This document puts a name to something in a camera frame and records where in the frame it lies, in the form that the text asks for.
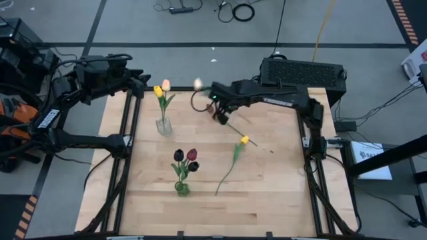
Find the black metal stand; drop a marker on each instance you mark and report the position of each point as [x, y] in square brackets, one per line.
[393, 155]

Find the black power strip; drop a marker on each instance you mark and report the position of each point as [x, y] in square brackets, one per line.
[181, 10]

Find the black mat with striped edge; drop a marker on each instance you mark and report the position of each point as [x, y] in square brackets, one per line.
[418, 16]
[10, 220]

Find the yellow artificial tulip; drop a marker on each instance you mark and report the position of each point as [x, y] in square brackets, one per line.
[245, 140]
[157, 91]

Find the green glass vase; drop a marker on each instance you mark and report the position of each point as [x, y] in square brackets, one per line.
[183, 190]

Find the clear glass vase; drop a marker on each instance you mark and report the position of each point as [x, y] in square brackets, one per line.
[164, 129]

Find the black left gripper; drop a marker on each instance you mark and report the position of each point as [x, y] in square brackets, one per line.
[133, 81]

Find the white printed sheet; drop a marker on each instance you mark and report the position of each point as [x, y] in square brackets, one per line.
[370, 163]

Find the orange and black vacuum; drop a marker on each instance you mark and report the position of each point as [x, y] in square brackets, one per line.
[20, 115]

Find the black perforated control box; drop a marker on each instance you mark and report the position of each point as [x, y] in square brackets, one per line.
[300, 73]

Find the white box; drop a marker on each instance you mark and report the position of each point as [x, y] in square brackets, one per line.
[412, 65]

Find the peach artificial tulip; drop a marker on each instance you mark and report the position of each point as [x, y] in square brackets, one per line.
[166, 85]
[197, 83]

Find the black power brick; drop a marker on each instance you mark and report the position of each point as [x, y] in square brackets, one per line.
[345, 126]

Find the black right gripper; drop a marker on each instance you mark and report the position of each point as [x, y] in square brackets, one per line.
[223, 96]

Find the silver metal bracket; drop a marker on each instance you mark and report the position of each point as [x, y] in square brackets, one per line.
[125, 238]

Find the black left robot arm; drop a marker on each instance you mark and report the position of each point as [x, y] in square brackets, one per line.
[86, 141]

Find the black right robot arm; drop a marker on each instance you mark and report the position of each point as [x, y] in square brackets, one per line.
[287, 95]

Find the black equipment case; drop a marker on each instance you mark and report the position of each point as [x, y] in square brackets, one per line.
[20, 43]

